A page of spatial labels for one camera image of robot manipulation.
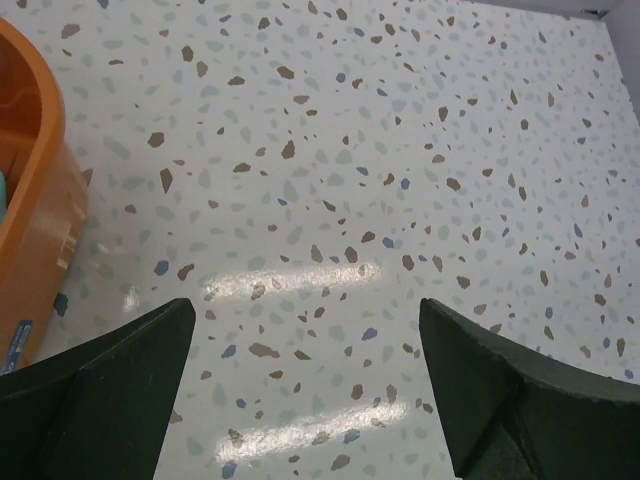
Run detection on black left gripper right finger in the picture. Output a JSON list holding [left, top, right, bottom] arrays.
[[419, 299, 639, 479]]

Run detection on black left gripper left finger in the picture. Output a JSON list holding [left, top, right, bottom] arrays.
[[1, 298, 195, 479]]

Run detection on teal t shirt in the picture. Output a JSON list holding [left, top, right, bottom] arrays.
[[0, 171, 7, 223]]

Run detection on orange plastic laundry basket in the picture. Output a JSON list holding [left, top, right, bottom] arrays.
[[1, 21, 88, 374]]

